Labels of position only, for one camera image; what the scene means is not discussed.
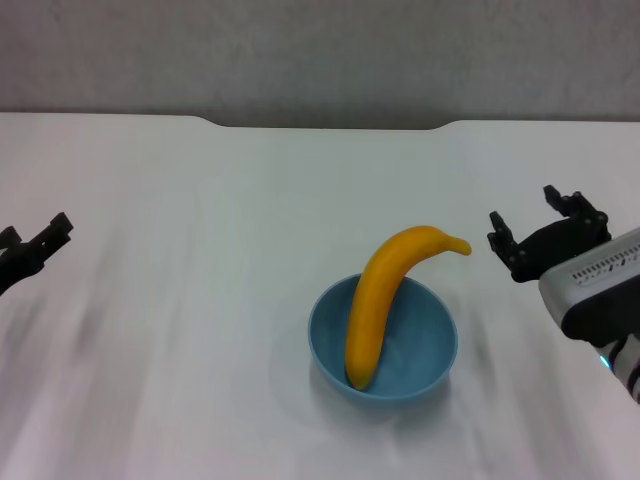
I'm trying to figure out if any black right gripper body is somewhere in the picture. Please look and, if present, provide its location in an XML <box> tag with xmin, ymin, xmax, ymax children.
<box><xmin>509</xmin><ymin>217</ymin><xmax>613</xmax><ymax>285</ymax></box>

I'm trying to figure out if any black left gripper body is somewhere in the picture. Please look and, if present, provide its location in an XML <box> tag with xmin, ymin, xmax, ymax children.
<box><xmin>0</xmin><ymin>239</ymin><xmax>52</xmax><ymax>298</ymax></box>

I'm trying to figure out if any blue plastic bowl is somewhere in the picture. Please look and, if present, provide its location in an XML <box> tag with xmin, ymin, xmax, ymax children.
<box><xmin>307</xmin><ymin>273</ymin><xmax>459</xmax><ymax>407</ymax></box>

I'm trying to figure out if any yellow banana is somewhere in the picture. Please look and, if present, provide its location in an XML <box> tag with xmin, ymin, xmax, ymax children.
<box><xmin>345</xmin><ymin>225</ymin><xmax>473</xmax><ymax>392</ymax></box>

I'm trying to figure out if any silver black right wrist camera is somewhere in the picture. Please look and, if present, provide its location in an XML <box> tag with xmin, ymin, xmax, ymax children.
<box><xmin>538</xmin><ymin>230</ymin><xmax>640</xmax><ymax>347</ymax></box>

